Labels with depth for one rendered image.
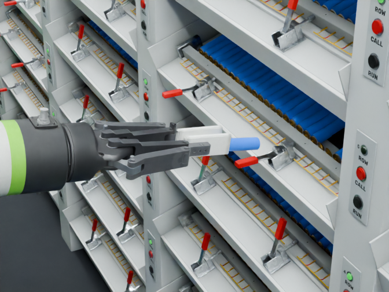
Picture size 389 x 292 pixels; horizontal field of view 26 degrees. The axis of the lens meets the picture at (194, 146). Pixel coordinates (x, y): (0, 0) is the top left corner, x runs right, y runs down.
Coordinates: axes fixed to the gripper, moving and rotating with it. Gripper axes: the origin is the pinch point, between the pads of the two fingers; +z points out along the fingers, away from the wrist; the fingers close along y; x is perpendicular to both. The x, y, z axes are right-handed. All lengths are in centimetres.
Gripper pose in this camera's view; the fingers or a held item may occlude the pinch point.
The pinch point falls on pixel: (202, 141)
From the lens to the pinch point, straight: 115.4
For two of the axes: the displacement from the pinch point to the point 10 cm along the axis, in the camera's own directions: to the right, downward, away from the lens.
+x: -1.4, 9.0, 4.2
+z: 8.9, -0.8, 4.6
